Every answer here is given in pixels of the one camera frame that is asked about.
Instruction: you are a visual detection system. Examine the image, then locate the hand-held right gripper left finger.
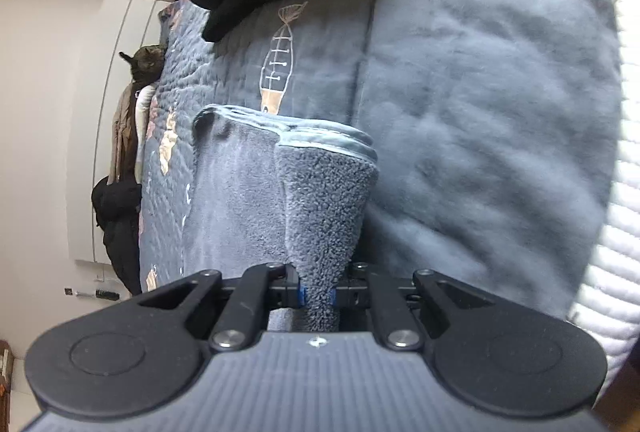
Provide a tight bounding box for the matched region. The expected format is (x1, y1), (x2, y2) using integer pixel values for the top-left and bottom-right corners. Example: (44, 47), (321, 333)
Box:
(137, 262), (305, 353)

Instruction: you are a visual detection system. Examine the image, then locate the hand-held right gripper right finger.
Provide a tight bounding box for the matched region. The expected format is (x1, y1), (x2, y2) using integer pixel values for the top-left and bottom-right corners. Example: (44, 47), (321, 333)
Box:
(330, 262), (501, 353)

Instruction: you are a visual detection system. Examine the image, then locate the black padded jacket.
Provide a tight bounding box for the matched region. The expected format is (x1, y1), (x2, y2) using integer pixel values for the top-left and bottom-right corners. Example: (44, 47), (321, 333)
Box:
(91, 176), (143, 295)

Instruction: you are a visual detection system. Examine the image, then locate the black hairbrush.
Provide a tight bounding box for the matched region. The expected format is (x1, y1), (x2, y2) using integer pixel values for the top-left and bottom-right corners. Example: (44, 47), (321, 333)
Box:
(75, 289), (121, 302)

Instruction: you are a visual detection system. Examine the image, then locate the brown folded blanket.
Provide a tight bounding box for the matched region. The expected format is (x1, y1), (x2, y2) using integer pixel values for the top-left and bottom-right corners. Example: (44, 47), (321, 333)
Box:
(110, 82), (142, 185)

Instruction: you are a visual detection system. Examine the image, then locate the white bed headboard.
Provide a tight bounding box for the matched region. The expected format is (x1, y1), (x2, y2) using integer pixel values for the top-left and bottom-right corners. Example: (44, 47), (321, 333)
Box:
(75, 0), (173, 268)

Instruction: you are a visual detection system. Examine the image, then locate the tabby cat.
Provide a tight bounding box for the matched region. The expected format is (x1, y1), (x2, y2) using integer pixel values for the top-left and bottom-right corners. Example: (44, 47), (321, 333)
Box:
(119, 45), (166, 86)

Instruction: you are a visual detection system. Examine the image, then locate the white mattress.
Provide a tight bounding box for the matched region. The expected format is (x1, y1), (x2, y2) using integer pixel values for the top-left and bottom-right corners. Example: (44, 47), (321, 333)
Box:
(570, 0), (640, 375)

